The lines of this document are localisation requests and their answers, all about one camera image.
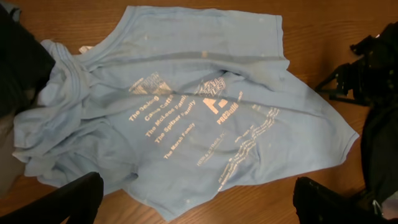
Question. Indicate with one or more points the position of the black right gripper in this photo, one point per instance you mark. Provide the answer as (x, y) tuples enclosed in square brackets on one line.
[(370, 80)]

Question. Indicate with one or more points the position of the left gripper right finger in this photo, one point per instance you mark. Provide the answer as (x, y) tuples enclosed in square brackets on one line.
[(316, 204)]

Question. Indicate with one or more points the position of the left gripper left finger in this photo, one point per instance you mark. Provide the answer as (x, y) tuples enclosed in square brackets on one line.
[(76, 202)]

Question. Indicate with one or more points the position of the light blue printed t-shirt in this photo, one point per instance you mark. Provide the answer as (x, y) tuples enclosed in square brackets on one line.
[(176, 105)]

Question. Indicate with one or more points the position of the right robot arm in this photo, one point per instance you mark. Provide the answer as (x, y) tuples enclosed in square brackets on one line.
[(379, 150)]

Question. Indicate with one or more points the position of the folded grey garment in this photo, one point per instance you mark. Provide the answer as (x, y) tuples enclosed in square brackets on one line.
[(7, 149)]

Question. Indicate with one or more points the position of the folded black Nike garment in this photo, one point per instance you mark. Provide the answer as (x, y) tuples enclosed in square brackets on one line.
[(25, 64)]

